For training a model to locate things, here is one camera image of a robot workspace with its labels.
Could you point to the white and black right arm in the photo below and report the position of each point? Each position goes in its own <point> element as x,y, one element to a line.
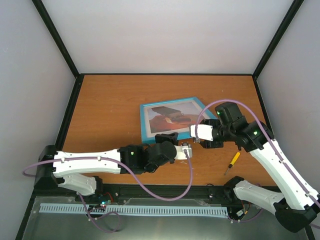
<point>297,204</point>

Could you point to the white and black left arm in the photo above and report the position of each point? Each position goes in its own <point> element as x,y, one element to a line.
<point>60,169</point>

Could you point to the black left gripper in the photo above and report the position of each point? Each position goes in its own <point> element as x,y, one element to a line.
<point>159,138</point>

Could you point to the blue wooden picture frame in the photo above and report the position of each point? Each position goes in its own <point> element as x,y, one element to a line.
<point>148,138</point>

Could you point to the hot air balloon photo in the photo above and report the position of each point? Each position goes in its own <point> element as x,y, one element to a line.
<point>172,117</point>

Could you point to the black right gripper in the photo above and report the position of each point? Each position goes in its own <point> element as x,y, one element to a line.
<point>206,144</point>

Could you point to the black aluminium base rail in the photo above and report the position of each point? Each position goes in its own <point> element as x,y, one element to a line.
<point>119,193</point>

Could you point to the light blue slotted cable duct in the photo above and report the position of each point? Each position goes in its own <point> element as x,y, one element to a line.
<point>136,210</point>

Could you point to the yellow handled screwdriver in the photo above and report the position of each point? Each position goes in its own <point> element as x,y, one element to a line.
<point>232,162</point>

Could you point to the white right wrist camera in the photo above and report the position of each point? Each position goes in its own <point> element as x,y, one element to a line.
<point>204,132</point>

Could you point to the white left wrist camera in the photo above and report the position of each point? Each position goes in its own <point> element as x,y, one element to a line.
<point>183,151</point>

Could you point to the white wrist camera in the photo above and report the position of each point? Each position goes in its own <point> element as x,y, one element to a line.
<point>183,151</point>
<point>204,132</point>

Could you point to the black enclosure frame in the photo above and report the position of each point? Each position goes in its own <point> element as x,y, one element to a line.
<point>79,77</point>

